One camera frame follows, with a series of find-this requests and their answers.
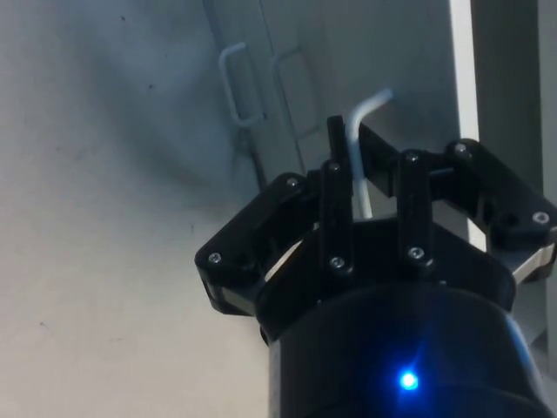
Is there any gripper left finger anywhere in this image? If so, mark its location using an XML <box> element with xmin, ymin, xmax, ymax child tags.
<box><xmin>194</xmin><ymin>115</ymin><xmax>355</xmax><ymax>315</ymax></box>

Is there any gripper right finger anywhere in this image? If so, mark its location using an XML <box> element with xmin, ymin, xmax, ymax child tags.
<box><xmin>359</xmin><ymin>124</ymin><xmax>557</xmax><ymax>280</ymax></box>

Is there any white chest of drawers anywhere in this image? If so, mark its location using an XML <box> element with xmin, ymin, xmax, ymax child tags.
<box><xmin>202</xmin><ymin>0</ymin><xmax>547</xmax><ymax>349</ymax></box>

